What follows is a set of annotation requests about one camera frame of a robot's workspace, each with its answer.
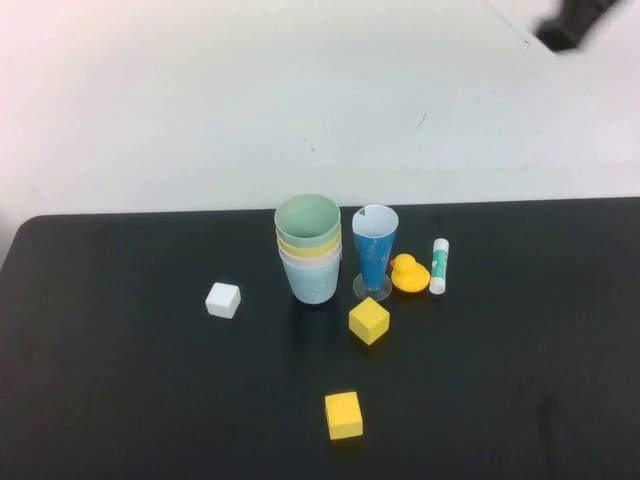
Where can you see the pink plastic cup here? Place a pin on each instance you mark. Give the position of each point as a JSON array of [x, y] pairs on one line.
[[332, 262]]

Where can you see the white cube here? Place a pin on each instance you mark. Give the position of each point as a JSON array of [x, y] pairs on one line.
[[222, 300]]

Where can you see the white green glue stick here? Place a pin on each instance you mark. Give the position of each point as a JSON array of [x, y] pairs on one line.
[[439, 265]]

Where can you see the blue paper cone glass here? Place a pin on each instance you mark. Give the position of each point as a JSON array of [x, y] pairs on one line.
[[372, 260]]

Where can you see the green plastic cup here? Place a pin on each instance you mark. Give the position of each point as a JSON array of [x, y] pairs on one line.
[[307, 220]]

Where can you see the light blue plastic cup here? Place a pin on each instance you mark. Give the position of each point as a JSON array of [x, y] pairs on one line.
[[312, 287]]

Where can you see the yellow rubber duck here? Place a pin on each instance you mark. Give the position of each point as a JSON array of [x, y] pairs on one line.
[[410, 279]]

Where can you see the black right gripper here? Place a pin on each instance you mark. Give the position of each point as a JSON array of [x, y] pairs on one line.
[[570, 25]]

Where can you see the yellow plastic cup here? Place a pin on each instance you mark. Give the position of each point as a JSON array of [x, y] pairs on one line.
[[332, 247]]

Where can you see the yellow cube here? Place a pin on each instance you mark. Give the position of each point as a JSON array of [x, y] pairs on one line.
[[369, 320], [344, 417]]

